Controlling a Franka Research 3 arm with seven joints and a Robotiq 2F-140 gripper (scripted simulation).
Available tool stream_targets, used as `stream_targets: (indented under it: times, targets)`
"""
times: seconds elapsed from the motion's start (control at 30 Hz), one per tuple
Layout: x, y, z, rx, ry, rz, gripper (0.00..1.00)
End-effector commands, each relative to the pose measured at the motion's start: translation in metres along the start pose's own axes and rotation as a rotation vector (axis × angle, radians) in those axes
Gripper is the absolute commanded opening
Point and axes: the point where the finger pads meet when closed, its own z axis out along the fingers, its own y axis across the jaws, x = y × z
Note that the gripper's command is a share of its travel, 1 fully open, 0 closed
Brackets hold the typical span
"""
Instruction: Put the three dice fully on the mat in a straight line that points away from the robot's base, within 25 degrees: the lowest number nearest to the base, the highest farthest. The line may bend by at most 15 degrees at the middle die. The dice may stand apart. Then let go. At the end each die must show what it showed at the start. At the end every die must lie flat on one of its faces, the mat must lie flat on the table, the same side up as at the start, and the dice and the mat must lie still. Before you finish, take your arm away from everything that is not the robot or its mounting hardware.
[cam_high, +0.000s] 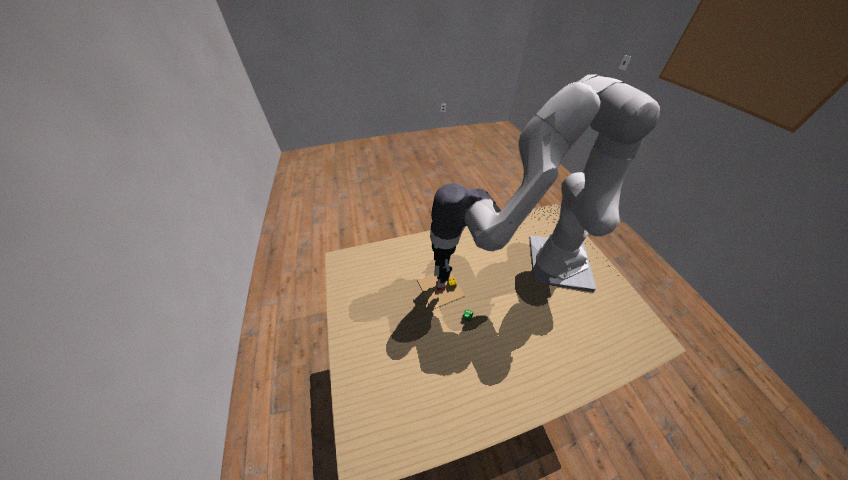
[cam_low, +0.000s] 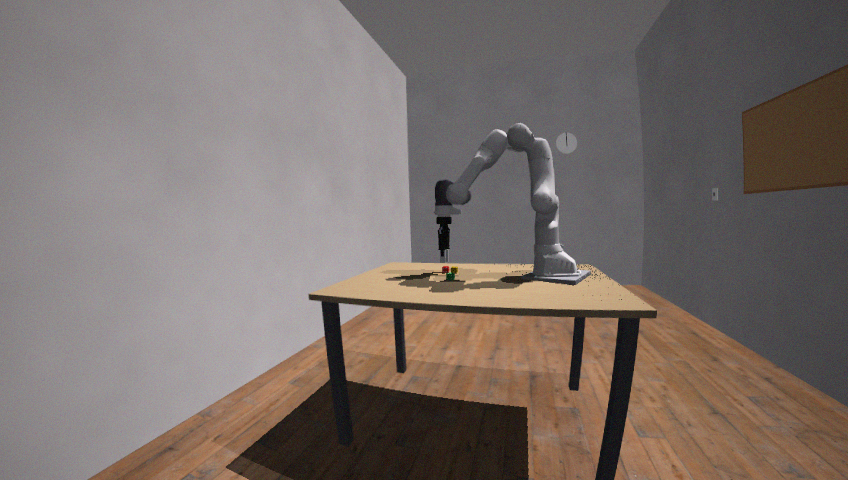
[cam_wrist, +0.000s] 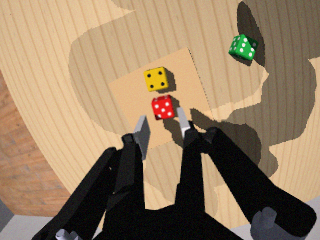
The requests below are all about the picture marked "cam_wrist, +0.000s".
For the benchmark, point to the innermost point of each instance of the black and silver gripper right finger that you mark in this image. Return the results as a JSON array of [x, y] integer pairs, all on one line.
[[277, 215]]

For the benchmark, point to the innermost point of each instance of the red die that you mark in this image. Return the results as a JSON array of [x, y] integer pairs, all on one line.
[[162, 107]]

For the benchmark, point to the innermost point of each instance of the green die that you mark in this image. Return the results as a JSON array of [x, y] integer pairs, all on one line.
[[243, 47]]

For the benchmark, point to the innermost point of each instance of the yellow die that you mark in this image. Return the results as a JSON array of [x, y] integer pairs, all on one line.
[[156, 79]]

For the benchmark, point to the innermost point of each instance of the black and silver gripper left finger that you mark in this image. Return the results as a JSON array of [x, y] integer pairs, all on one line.
[[80, 216]]

